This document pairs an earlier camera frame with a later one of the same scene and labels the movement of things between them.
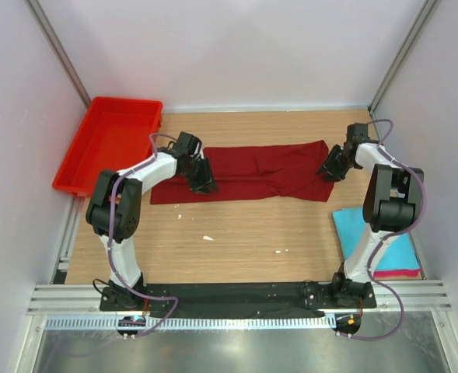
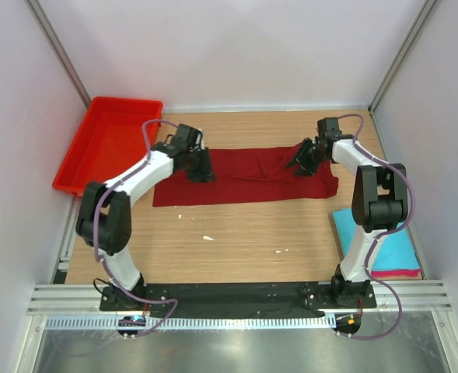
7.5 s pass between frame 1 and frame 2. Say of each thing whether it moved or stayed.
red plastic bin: stayed
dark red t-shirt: stayed
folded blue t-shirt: stayed
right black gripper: moved
